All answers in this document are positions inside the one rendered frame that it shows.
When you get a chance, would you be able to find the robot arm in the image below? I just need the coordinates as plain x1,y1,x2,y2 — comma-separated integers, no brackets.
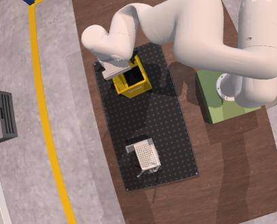
81,0,277,109

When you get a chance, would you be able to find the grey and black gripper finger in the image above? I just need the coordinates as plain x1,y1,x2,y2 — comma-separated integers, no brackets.
130,48,138,64
96,64,105,72

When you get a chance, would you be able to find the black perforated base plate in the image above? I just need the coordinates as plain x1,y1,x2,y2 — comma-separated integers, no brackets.
92,42,200,192

